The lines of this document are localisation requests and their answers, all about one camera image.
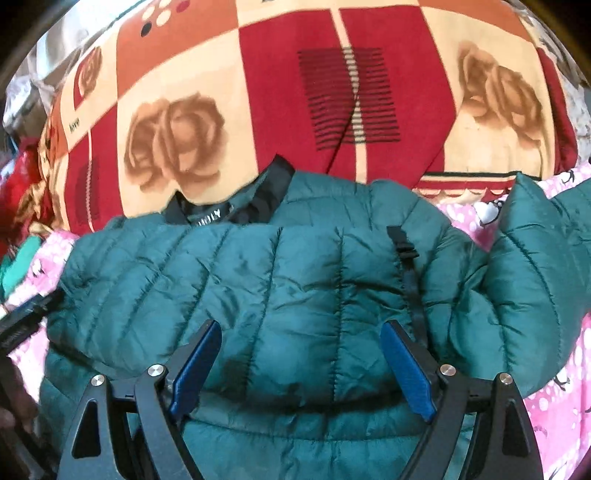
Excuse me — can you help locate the person's left hand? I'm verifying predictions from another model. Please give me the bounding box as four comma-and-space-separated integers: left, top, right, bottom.
1, 357, 38, 433

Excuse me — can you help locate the white floral cloth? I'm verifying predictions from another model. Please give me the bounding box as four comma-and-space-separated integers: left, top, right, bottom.
509, 1, 590, 166

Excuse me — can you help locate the light green garment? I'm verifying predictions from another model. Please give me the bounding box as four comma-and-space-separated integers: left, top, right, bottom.
1, 236, 42, 302

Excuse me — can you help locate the red clothes pile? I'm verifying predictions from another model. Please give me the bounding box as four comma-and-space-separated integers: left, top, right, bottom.
1, 138, 41, 256

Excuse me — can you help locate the red orange rose blanket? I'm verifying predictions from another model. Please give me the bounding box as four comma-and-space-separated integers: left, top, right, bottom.
40, 1, 579, 234

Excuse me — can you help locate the dark green puffer jacket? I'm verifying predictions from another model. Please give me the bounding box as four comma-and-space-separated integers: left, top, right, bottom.
40, 172, 590, 479

